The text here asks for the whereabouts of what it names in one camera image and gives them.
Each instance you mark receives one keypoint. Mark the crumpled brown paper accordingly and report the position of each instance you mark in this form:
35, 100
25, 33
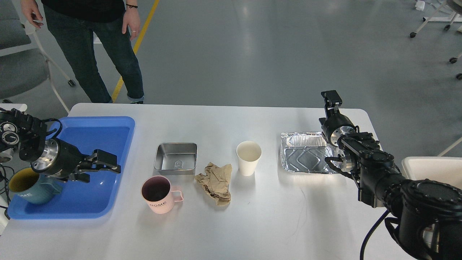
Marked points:
215, 182

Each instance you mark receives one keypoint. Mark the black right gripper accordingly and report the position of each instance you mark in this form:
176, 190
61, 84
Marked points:
334, 124

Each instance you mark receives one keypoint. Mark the person's right hand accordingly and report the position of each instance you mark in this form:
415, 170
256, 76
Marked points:
32, 13

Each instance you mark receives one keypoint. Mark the blue plastic tray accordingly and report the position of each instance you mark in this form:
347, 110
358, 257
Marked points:
79, 200

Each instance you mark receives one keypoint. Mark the white side table left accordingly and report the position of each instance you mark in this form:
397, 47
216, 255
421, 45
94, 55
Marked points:
9, 106

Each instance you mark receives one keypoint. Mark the person's left hand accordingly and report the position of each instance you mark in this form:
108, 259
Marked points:
131, 22

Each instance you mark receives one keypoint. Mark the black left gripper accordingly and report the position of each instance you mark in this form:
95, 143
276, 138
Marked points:
60, 159

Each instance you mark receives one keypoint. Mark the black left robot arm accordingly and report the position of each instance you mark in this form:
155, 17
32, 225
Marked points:
28, 134

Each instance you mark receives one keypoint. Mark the pink mug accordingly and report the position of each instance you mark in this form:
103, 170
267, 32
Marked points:
160, 195

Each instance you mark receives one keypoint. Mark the teal mug yellow inside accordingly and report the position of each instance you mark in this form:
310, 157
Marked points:
34, 187

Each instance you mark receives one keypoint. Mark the grey office chair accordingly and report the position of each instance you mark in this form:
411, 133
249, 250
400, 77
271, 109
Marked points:
23, 70

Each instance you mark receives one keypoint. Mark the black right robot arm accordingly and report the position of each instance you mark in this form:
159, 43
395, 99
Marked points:
422, 216

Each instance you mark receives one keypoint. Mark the aluminium foil tray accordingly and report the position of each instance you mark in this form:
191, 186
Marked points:
304, 152

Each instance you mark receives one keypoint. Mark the white bin right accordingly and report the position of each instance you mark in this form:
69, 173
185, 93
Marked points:
443, 169

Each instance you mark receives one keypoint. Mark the square steel tray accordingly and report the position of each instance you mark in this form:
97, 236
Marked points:
176, 159

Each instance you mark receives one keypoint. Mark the white paper cup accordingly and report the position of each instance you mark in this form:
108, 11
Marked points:
248, 153

